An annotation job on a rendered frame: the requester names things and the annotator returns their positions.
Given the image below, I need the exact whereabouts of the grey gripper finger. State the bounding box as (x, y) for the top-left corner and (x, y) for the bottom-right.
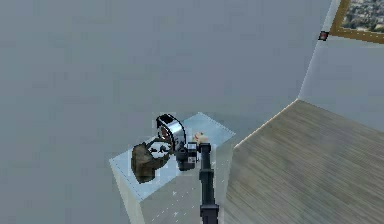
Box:
(149, 147), (177, 157)
(144, 137), (178, 152)

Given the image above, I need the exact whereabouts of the small pink round object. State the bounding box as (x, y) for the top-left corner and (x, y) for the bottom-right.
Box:
(193, 131), (210, 146)

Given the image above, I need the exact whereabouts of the gold framed wall picture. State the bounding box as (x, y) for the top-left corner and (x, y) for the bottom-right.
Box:
(329, 0), (384, 45)

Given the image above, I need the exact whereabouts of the pale cabinet with blue top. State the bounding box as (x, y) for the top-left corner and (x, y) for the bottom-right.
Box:
(108, 111), (238, 224)

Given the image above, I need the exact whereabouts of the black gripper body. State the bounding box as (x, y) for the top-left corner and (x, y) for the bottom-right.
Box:
(174, 147), (197, 172)

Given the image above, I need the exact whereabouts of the brown lumpy object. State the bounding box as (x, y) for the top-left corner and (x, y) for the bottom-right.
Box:
(130, 141), (172, 185)

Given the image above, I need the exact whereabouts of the chrome and black alarm clock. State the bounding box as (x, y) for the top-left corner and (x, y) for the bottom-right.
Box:
(155, 113), (188, 152)

